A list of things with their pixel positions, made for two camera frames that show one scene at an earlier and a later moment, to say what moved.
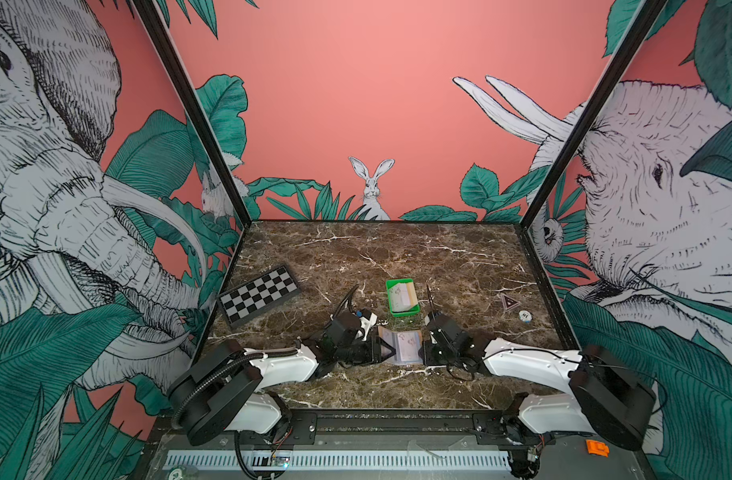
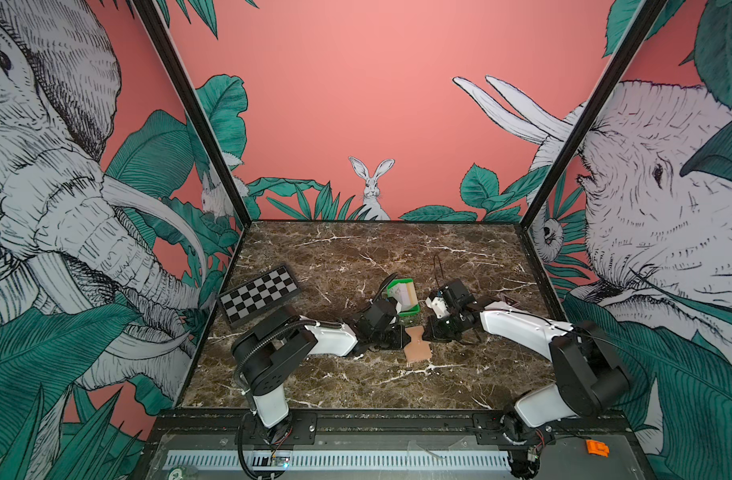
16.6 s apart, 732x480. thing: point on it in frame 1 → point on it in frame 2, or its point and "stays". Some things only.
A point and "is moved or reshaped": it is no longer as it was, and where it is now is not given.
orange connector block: (597, 448) stays
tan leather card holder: (407, 345) is moved or reshaped
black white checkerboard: (258, 294) stays
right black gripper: (426, 351) → (436, 334)
